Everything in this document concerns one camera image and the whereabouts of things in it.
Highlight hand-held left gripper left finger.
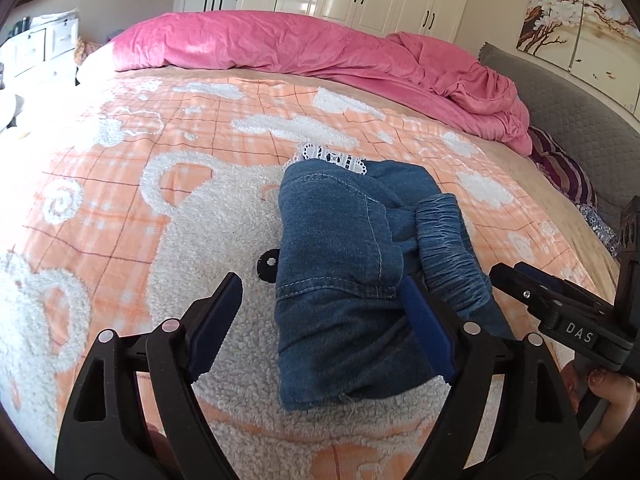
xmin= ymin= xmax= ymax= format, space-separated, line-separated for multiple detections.
xmin=55 ymin=271 xmax=244 ymax=480

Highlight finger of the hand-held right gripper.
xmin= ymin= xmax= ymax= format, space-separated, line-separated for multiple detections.
xmin=514 ymin=261 xmax=617 ymax=307
xmin=488 ymin=262 xmax=563 ymax=322

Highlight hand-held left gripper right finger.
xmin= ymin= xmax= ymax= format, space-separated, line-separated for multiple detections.
xmin=397 ymin=274 xmax=586 ymax=480

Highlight blue denim pants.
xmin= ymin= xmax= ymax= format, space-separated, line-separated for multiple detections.
xmin=274 ymin=142 xmax=516 ymax=413

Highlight person's right hand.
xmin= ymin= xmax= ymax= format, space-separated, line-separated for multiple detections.
xmin=559 ymin=364 xmax=640 ymax=457

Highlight blue floral cloth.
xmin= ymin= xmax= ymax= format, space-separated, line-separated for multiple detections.
xmin=577 ymin=202 xmax=622 ymax=262

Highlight purple striped pillow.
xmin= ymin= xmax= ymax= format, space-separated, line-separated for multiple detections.
xmin=527 ymin=126 xmax=599 ymax=212

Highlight orange bear printed blanket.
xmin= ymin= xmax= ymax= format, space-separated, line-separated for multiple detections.
xmin=0 ymin=67 xmax=621 ymax=480

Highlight grey padded headboard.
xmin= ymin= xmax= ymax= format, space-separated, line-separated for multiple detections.
xmin=477 ymin=42 xmax=640 ymax=231

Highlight pink duvet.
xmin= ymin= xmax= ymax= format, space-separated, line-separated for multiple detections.
xmin=107 ymin=10 xmax=532 ymax=157

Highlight white dresser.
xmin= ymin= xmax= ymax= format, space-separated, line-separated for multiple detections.
xmin=0 ymin=7 xmax=81 ymax=80

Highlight blossom wall painting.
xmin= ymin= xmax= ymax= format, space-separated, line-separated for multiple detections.
xmin=517 ymin=0 xmax=640 ymax=122

